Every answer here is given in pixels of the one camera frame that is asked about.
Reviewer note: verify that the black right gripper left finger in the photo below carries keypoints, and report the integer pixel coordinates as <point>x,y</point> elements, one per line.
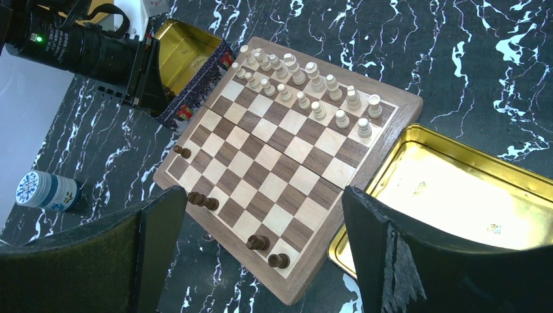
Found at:
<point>117,263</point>

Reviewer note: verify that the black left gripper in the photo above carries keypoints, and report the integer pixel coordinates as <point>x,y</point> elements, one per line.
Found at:
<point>146,91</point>

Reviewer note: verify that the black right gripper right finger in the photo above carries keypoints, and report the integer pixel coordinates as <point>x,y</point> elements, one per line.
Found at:
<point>405,265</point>

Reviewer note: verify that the brown pawn chess piece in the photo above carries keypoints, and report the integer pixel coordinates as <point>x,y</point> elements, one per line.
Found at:
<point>182,151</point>

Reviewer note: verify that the brown queen chess piece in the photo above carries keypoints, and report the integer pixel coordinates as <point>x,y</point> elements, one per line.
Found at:
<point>202,200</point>

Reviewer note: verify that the brown bishop chess piece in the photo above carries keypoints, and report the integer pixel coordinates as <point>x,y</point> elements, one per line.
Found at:
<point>280,261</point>

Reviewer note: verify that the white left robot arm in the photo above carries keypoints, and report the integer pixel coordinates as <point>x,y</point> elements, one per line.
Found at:
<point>96,43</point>

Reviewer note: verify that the wooden chess board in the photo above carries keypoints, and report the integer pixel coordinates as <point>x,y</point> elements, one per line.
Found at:
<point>267,147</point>

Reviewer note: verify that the white pawn chess piece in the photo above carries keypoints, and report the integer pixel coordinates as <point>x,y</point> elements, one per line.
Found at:
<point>342,119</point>

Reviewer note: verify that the white rook chess piece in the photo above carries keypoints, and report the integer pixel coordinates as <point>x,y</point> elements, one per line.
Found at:
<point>374,106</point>

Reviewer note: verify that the white knight chess piece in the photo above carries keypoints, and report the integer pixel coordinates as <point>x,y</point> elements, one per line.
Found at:
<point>352,98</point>

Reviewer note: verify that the gold tin box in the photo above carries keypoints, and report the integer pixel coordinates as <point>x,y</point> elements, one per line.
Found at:
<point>192,63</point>

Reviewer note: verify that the small white blue bottle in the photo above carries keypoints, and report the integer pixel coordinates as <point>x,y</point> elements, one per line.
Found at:
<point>43,190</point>

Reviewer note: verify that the gold tin lid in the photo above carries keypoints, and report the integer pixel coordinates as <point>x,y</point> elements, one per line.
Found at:
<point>460,190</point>

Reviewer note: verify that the white corner pawn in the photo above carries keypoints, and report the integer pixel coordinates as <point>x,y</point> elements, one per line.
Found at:
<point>364,128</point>

